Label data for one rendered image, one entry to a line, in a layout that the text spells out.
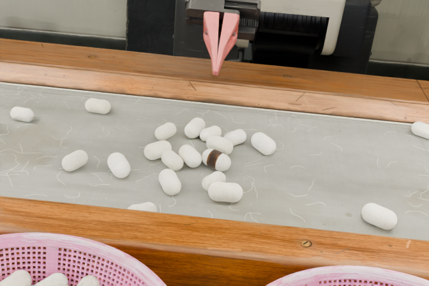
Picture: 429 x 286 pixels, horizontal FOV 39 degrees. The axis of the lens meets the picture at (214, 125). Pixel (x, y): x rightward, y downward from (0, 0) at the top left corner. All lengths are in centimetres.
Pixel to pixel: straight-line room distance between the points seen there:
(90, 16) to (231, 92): 206
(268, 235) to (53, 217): 21
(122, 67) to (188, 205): 32
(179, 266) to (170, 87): 37
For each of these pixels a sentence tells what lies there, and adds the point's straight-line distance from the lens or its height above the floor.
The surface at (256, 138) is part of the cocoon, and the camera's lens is 76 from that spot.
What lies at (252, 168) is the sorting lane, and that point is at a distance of 73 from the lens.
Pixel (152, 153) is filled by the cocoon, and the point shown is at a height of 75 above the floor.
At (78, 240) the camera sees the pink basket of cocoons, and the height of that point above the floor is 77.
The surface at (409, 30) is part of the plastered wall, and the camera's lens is 295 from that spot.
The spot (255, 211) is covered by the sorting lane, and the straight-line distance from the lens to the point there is 65.
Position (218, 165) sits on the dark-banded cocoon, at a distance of 70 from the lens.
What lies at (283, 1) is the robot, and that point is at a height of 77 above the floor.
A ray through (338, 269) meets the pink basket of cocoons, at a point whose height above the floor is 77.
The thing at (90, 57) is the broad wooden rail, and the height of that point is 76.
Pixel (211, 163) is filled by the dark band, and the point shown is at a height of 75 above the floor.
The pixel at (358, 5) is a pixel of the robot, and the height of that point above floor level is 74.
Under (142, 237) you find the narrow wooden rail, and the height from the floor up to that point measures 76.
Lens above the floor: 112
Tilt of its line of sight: 28 degrees down
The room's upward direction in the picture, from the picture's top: 5 degrees clockwise
